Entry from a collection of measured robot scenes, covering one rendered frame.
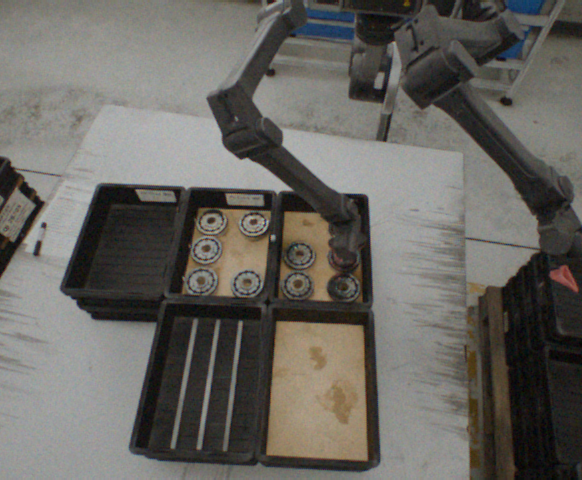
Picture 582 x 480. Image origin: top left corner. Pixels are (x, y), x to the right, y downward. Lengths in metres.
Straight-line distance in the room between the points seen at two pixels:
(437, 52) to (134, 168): 1.38
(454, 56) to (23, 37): 3.73
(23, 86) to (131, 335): 2.55
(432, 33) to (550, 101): 2.80
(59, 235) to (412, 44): 1.40
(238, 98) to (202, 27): 3.01
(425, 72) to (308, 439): 0.91
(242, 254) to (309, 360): 0.41
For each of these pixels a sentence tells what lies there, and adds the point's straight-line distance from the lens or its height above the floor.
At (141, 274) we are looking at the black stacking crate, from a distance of 1.46.
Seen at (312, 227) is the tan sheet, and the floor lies 0.83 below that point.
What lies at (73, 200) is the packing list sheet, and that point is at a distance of 1.90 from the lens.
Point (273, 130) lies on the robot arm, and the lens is 0.89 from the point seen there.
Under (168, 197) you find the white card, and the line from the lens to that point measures 1.53.
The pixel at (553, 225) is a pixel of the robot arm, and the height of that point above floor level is 1.35.
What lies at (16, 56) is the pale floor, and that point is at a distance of 4.05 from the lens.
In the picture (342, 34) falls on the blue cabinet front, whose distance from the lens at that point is 3.11.
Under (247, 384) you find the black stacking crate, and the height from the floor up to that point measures 0.83.
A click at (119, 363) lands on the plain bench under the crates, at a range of 1.52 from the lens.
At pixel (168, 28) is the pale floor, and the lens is 3.91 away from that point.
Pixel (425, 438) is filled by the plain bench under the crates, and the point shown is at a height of 0.70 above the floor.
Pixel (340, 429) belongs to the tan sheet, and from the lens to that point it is 1.25.
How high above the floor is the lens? 2.06
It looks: 59 degrees down
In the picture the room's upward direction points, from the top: straight up
